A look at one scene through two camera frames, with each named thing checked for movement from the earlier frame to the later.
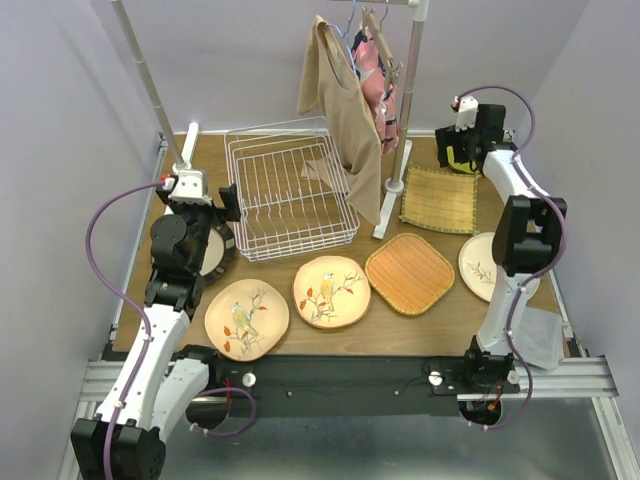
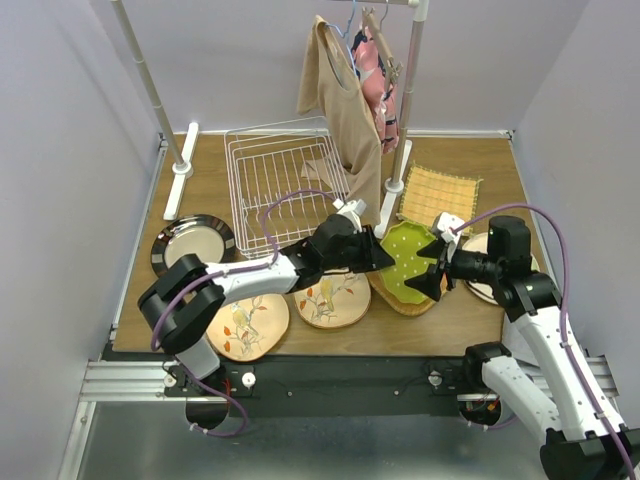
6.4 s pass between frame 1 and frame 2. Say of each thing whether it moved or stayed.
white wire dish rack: stayed
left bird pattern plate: stayed
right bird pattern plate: stayed
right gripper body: moved
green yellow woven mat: stayed
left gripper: moved
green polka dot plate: moved
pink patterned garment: stayed
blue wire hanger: stayed
